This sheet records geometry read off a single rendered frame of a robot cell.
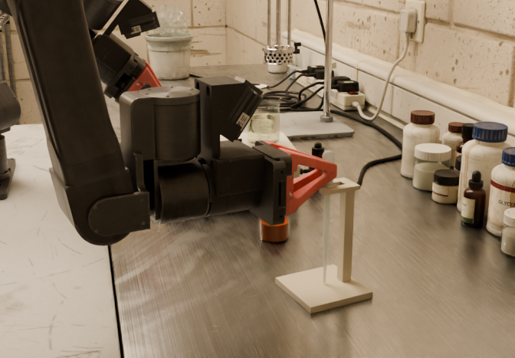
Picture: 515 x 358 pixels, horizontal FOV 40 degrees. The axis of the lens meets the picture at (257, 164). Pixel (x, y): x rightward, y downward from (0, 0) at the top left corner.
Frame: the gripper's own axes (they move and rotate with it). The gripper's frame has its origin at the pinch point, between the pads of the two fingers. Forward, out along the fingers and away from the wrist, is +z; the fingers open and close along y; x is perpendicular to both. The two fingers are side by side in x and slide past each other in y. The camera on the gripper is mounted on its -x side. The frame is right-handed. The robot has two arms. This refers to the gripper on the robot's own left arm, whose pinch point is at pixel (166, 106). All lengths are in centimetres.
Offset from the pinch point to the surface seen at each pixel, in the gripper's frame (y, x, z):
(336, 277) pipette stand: -36.0, -1.9, 22.4
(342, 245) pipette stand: -37.3, -5.5, 19.8
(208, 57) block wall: 240, 6, 34
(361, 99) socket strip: 52, -21, 42
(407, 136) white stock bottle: 0.8, -20.4, 34.3
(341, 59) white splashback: 70, -26, 38
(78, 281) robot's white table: -31.5, 17.6, 0.2
